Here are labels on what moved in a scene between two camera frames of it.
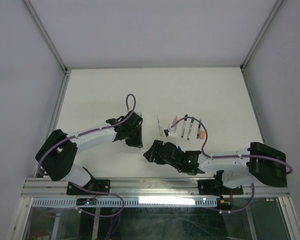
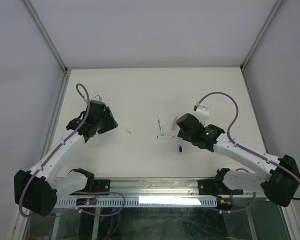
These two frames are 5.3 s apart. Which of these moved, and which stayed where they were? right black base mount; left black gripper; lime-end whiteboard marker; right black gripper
Moved: left black gripper; right black gripper
Stayed: right black base mount; lime-end whiteboard marker
